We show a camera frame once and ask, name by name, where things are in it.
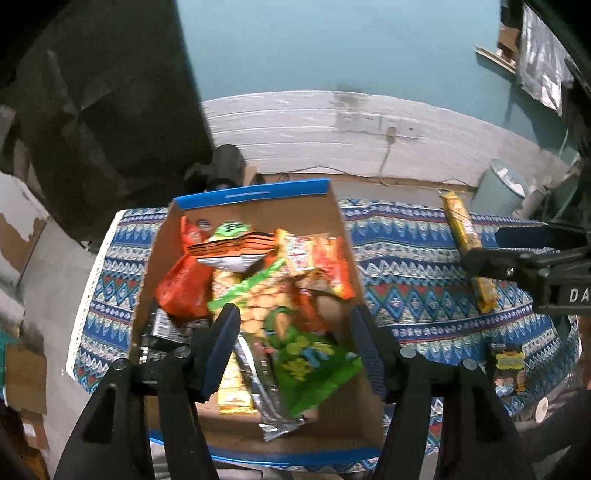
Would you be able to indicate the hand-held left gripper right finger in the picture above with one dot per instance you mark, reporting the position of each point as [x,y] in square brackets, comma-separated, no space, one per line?
[369,357]

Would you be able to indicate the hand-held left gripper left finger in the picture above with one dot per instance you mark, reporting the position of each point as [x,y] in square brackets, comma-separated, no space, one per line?
[221,353]

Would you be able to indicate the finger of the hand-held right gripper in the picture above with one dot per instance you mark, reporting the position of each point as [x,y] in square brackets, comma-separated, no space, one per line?
[521,236]
[494,266]

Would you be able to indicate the yellow wafer packet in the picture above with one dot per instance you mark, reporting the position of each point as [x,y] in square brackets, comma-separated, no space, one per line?
[231,392]

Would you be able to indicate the long yellow biscuit packet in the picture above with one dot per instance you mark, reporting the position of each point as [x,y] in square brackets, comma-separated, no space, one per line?
[461,226]

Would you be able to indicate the silver foil wrapper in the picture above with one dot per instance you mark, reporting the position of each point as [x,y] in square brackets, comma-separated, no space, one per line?
[263,392]

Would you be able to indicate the green gummy bag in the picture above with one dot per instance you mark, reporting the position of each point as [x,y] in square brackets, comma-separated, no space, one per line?
[309,369]

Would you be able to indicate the blue cardboard box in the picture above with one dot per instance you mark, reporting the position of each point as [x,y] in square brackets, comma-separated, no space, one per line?
[344,415]

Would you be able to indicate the black snack packet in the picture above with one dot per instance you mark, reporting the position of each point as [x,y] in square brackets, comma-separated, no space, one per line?
[161,327]

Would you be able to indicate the clear round cracker pack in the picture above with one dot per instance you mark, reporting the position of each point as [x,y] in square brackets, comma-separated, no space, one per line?
[263,300]

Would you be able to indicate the red snack bag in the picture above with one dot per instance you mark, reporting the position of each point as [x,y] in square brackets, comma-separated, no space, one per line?
[184,286]

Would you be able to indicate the orange chip bag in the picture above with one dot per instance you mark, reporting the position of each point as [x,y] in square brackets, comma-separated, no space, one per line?
[307,309]

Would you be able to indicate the orange black striped packet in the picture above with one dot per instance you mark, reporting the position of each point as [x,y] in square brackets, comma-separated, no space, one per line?
[231,251]

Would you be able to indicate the red yellow snack packet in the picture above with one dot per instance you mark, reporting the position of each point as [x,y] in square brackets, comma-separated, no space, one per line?
[318,263]

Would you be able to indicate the pale green trash bin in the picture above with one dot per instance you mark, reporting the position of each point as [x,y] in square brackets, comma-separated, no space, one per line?
[494,189]

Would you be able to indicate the blue patterned tablecloth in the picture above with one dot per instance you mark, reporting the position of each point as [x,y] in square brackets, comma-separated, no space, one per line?
[415,286]

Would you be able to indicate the small yellow cartoon packet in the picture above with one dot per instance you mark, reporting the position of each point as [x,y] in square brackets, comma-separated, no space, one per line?
[508,362]

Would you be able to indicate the small white cup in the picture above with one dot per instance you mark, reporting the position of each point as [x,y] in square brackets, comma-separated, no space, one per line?
[541,409]

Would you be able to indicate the small brown cardboard box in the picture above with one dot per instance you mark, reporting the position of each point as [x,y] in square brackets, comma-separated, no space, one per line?
[253,174]

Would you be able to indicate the grey hanging cloth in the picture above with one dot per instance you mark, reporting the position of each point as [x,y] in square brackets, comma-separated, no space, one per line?
[542,55]

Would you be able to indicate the flat cardboard piece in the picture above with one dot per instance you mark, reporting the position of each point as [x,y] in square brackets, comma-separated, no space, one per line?
[25,378]

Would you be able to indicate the white peeling door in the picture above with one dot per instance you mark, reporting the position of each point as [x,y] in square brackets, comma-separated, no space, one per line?
[21,221]

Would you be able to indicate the dark cloth covered cabinet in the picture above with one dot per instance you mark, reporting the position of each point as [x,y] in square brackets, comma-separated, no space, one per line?
[106,115]

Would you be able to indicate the white wall socket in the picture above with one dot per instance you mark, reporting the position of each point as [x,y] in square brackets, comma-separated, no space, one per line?
[344,122]
[368,122]
[413,128]
[392,124]

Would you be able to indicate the wooden wall shelf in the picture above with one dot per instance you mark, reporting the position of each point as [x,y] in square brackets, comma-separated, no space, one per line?
[498,55]

